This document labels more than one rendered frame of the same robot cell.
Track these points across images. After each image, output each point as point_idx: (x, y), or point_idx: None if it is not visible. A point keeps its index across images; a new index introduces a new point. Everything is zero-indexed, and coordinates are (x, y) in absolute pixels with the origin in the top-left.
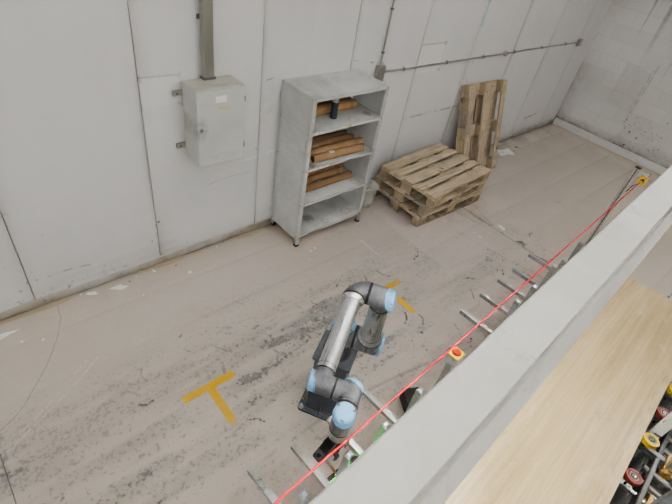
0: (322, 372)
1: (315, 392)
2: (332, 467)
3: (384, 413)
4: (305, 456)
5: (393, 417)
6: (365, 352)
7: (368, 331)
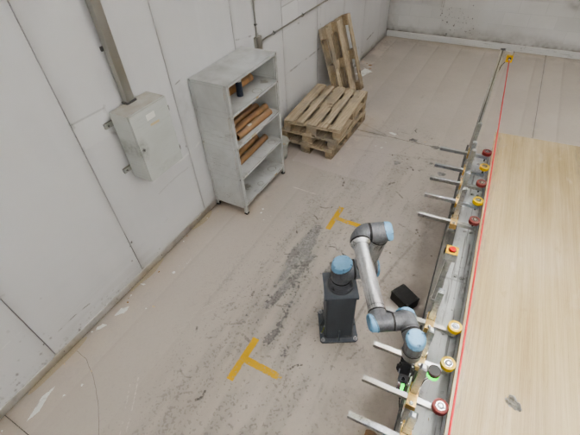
0: (378, 313)
1: (380, 331)
2: None
3: None
4: (377, 381)
5: (420, 319)
6: None
7: None
